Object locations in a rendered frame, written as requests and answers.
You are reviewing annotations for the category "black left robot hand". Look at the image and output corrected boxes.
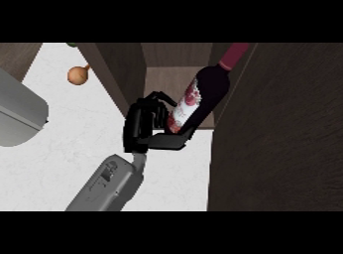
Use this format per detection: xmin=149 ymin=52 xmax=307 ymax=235
xmin=121 ymin=90 xmax=198 ymax=155

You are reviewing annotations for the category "brown onion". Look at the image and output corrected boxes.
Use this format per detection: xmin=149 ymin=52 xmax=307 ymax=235
xmin=66 ymin=63 xmax=91 ymax=86

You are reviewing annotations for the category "brown wooden cabinet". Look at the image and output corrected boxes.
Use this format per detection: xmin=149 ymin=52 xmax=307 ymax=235
xmin=77 ymin=42 xmax=258 ymax=131

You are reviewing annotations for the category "dark brown cabinet door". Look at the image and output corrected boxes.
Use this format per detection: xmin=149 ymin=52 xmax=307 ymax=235
xmin=207 ymin=42 xmax=343 ymax=212

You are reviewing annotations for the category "dark red wine bottle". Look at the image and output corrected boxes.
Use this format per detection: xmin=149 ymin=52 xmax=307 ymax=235
xmin=165 ymin=42 xmax=252 ymax=135

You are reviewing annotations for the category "pale grey rounded appliance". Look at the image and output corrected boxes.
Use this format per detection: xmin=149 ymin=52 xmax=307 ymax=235
xmin=0 ymin=57 xmax=50 ymax=149

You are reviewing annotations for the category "brown wooden panel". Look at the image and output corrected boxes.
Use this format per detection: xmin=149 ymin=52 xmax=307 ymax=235
xmin=0 ymin=42 xmax=44 ymax=83

